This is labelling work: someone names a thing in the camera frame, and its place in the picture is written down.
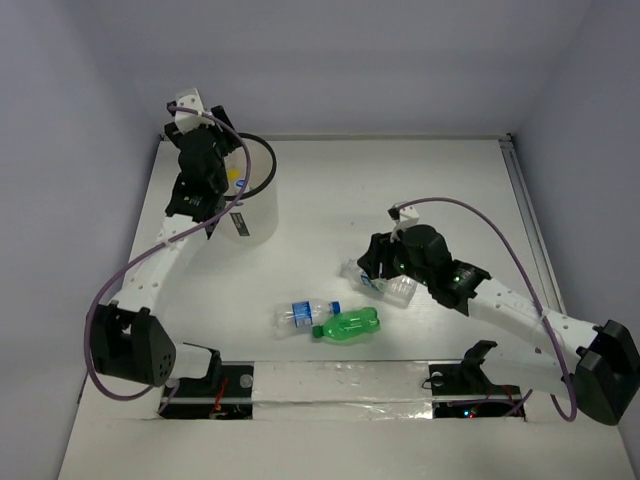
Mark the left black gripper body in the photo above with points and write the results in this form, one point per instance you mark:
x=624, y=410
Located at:
x=220, y=120

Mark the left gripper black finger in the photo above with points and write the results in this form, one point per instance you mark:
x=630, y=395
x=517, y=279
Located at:
x=226, y=138
x=173, y=134

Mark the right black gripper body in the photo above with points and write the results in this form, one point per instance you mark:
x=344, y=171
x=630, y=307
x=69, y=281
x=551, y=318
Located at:
x=397, y=253

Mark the clear bottle white cap green label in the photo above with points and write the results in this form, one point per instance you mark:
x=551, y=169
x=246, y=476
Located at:
x=398, y=291

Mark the green plastic bottle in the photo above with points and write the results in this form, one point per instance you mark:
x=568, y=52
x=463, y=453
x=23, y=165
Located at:
x=347, y=326

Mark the small clear bottle blue cap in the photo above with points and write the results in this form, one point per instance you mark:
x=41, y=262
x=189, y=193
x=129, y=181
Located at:
x=300, y=317

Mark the clear bottle orange label yellow cap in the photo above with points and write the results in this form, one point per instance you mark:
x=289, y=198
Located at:
x=233, y=175

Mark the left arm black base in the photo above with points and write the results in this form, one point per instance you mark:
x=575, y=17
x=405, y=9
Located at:
x=224, y=393

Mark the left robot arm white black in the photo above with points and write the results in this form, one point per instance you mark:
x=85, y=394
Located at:
x=126, y=335

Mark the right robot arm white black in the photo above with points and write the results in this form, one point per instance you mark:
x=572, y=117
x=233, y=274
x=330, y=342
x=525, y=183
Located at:
x=597, y=364

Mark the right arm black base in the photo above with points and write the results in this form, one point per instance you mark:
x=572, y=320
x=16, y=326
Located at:
x=461, y=390

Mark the white translucent bin black rim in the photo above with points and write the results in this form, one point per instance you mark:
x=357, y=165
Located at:
x=255, y=217

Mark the silver tape strip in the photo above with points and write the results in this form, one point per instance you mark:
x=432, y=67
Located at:
x=341, y=391

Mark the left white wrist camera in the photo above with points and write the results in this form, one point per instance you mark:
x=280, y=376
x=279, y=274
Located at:
x=186, y=109

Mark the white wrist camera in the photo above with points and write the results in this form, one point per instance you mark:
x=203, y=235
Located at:
x=404, y=217
x=186, y=109

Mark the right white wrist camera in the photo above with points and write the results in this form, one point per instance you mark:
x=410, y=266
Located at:
x=404, y=217

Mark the aluminium rail at right edge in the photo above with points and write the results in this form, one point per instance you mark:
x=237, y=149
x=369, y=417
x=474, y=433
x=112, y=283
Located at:
x=543, y=265

